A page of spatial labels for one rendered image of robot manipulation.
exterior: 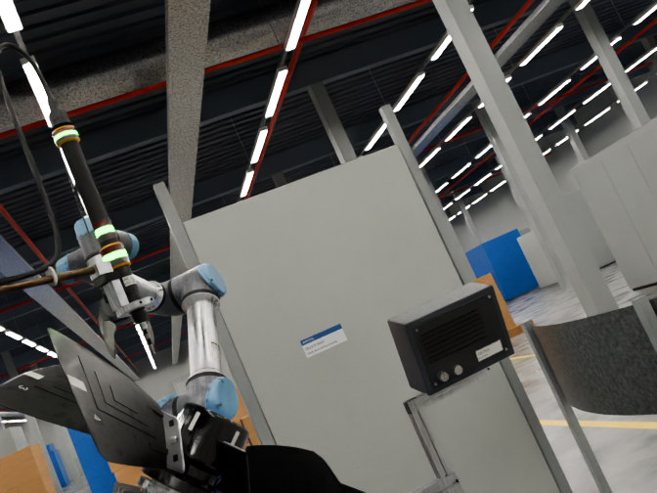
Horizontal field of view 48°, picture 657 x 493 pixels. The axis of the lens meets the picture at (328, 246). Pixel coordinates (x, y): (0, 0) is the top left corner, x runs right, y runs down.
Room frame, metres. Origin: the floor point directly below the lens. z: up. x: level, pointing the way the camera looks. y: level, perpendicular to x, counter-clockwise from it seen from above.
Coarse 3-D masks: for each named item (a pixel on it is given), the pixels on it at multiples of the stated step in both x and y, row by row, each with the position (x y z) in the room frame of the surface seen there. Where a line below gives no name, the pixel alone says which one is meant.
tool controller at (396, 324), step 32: (480, 288) 1.84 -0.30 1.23; (416, 320) 1.77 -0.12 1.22; (448, 320) 1.80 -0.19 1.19; (480, 320) 1.83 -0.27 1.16; (416, 352) 1.78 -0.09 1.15; (448, 352) 1.81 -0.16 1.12; (480, 352) 1.84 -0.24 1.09; (512, 352) 1.88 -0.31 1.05; (416, 384) 1.85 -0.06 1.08; (448, 384) 1.82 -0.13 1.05
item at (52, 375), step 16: (48, 368) 1.31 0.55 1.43; (16, 384) 1.22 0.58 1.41; (32, 384) 1.24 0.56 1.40; (48, 384) 1.25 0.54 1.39; (64, 384) 1.26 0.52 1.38; (0, 400) 1.17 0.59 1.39; (16, 400) 1.19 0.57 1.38; (32, 400) 1.20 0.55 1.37; (48, 400) 1.21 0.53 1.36; (64, 400) 1.22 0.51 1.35; (32, 416) 1.17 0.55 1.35; (48, 416) 1.18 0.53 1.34; (64, 416) 1.19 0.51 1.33; (80, 416) 1.20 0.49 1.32
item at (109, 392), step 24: (72, 360) 0.96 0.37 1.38; (96, 360) 1.02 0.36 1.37; (72, 384) 0.91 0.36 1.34; (96, 384) 0.97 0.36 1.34; (120, 384) 1.04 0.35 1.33; (96, 408) 0.93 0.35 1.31; (120, 408) 1.00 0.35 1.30; (144, 408) 1.06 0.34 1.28; (96, 432) 0.89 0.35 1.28; (120, 432) 0.97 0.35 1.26; (144, 432) 1.04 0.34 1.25; (120, 456) 0.93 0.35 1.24; (144, 456) 1.01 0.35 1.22
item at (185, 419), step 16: (192, 416) 1.18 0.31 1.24; (208, 416) 1.17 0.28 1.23; (192, 432) 1.17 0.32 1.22; (208, 432) 1.17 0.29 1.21; (224, 432) 1.17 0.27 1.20; (240, 432) 1.19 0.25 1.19; (192, 448) 1.16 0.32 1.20; (208, 448) 1.16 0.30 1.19; (192, 464) 1.17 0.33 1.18; (208, 464) 1.16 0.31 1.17; (160, 480) 1.14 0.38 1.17; (176, 480) 1.13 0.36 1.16; (192, 480) 1.16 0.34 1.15; (208, 480) 1.18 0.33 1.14
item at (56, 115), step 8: (48, 104) 1.30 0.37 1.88; (56, 104) 1.30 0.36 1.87; (56, 112) 1.29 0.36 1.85; (64, 112) 1.30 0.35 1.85; (56, 120) 1.29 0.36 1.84; (64, 120) 1.29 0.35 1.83; (56, 128) 1.32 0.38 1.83; (120, 272) 1.29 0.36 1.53; (128, 272) 1.30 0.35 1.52; (120, 280) 1.29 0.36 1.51; (128, 280) 1.29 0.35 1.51; (128, 288) 1.29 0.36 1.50; (136, 288) 1.30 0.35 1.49; (128, 296) 1.29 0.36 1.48; (136, 296) 1.29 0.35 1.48; (136, 312) 1.29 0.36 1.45; (144, 312) 1.30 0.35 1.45; (136, 320) 1.29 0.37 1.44; (144, 320) 1.30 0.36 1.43
